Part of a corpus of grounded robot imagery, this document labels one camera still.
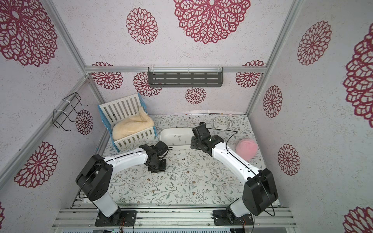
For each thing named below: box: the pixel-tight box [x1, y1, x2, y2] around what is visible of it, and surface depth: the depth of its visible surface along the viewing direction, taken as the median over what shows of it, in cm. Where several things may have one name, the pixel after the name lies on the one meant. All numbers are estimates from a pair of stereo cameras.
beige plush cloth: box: [112, 106, 155, 142], surface depth 103 cm
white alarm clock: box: [213, 116, 232, 131], surface depth 114 cm
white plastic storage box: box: [159, 127, 194, 150], surface depth 108 cm
